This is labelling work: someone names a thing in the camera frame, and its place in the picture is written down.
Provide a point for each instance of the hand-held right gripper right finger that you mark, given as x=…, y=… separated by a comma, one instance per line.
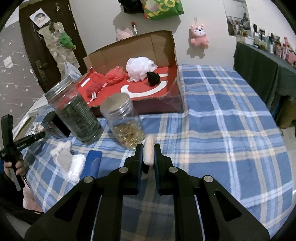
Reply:
x=156, y=176

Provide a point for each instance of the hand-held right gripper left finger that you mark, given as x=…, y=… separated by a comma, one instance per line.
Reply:
x=139, y=166

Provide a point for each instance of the beige powder puff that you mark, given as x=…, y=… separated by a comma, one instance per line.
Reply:
x=148, y=150

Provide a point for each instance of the white crochet flower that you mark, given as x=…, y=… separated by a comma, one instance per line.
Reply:
x=38, y=128

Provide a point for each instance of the glass jar of gold beads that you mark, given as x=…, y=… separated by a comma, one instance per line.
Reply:
x=124, y=129

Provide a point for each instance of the floral tin box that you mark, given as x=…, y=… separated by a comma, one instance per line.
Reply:
x=53, y=128

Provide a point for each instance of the white fluffy plush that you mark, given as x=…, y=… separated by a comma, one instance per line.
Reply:
x=59, y=147

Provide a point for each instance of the white sock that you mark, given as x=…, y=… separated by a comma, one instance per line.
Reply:
x=77, y=168

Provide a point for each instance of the glass jar of dark leaves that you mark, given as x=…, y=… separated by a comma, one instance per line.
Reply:
x=76, y=115

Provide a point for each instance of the red knitted pouch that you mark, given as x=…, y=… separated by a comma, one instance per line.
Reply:
x=96, y=85

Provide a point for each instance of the white mesh bath pouf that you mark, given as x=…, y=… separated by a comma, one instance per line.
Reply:
x=138, y=68

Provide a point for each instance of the cardboard box with red lining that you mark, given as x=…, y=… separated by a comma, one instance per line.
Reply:
x=161, y=48

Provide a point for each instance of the person's left forearm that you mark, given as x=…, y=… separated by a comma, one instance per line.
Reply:
x=11, y=199

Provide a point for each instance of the person's left hand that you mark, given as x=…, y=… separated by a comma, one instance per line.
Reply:
x=20, y=168

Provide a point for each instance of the pink bedsheet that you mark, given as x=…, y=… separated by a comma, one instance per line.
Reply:
x=32, y=199

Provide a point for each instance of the blue plaid blanket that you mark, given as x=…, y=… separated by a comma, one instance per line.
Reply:
x=219, y=139

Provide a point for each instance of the white plastic bag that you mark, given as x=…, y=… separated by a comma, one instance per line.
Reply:
x=70, y=70

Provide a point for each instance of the dark brown door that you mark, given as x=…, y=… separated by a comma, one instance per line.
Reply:
x=27, y=41

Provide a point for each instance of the hanging fabric organizer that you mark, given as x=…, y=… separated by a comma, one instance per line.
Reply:
x=53, y=46

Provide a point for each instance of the green plush toy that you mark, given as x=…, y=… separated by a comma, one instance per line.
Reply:
x=66, y=40

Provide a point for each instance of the small dark green toy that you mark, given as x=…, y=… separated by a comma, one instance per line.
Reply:
x=52, y=26

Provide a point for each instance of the paper picture with round print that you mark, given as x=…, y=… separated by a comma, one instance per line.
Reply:
x=39, y=15

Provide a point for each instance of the pale pink plush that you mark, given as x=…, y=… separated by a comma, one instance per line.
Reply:
x=123, y=34

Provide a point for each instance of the dark green covered table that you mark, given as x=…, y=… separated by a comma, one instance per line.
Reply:
x=256, y=69

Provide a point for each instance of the green tote bag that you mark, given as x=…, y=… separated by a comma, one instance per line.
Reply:
x=161, y=10

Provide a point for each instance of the black bag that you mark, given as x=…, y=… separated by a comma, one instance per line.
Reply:
x=129, y=7

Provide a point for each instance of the row of cosmetic bottles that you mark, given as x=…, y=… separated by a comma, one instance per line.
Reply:
x=272, y=44

